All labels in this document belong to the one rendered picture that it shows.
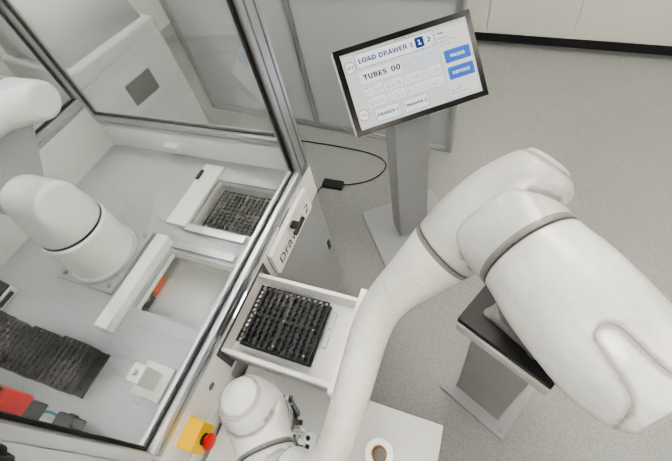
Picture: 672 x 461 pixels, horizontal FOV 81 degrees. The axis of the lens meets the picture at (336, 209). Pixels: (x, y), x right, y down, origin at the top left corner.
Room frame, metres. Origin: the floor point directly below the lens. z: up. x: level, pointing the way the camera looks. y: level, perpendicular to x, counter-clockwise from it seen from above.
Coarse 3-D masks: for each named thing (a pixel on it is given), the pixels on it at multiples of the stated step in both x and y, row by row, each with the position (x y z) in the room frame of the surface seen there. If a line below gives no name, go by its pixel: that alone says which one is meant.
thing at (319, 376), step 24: (264, 288) 0.64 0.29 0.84; (288, 288) 0.61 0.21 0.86; (312, 288) 0.56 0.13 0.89; (240, 312) 0.55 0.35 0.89; (336, 336) 0.43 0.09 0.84; (240, 360) 0.42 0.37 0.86; (264, 360) 0.41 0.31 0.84; (288, 360) 0.40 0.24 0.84; (336, 360) 0.36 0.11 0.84; (312, 384) 0.31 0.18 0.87
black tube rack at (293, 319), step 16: (272, 288) 0.60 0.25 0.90; (272, 304) 0.55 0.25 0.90; (288, 304) 0.55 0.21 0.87; (304, 304) 0.52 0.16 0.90; (320, 304) 0.52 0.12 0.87; (256, 320) 0.51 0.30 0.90; (272, 320) 0.50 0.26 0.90; (288, 320) 0.50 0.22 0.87; (304, 320) 0.47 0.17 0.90; (240, 336) 0.47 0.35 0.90; (256, 336) 0.46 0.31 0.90; (272, 336) 0.46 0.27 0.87; (288, 336) 0.45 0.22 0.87; (304, 336) 0.43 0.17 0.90; (320, 336) 0.43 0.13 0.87; (272, 352) 0.41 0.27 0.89; (288, 352) 0.41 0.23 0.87
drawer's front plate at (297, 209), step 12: (300, 192) 0.92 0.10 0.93; (300, 204) 0.88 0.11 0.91; (288, 216) 0.83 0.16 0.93; (300, 216) 0.86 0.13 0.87; (288, 228) 0.79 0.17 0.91; (300, 228) 0.84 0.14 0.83; (276, 240) 0.75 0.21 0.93; (288, 240) 0.77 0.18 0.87; (276, 252) 0.71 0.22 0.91; (288, 252) 0.75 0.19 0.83; (276, 264) 0.69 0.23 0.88
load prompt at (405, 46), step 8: (424, 32) 1.28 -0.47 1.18; (432, 32) 1.28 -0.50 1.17; (400, 40) 1.27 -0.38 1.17; (408, 40) 1.27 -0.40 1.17; (416, 40) 1.27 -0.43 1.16; (424, 40) 1.26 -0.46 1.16; (432, 40) 1.26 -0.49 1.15; (376, 48) 1.26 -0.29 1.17; (384, 48) 1.26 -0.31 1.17; (392, 48) 1.26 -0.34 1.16; (400, 48) 1.26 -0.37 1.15; (408, 48) 1.25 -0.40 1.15; (416, 48) 1.25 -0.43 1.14; (360, 56) 1.25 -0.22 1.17; (368, 56) 1.25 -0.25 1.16; (376, 56) 1.25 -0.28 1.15; (384, 56) 1.24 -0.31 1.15; (392, 56) 1.24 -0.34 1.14; (360, 64) 1.24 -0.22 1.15; (368, 64) 1.23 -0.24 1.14
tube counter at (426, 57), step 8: (416, 56) 1.23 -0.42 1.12; (424, 56) 1.23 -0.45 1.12; (432, 56) 1.23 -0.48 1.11; (392, 64) 1.22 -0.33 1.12; (400, 64) 1.22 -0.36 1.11; (408, 64) 1.22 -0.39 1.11; (416, 64) 1.21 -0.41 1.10; (424, 64) 1.21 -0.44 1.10; (392, 72) 1.21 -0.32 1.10; (400, 72) 1.20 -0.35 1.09
